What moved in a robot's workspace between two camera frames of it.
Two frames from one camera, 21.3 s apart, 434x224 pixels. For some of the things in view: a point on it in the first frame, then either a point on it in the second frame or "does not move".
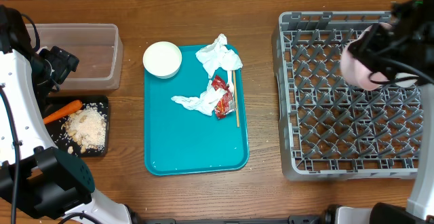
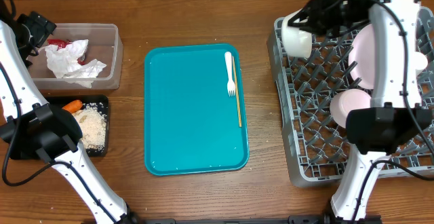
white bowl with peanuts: (162, 60) -> (297, 42)
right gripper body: (396, 45) -> (328, 13)
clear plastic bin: (98, 47) does not move
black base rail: (325, 218) does not move
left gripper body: (49, 68) -> (31, 32)
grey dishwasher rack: (329, 128) does not move
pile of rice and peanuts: (86, 128) does not move
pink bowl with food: (355, 72) -> (345, 100)
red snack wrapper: (226, 104) -> (62, 43)
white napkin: (206, 103) -> (64, 62)
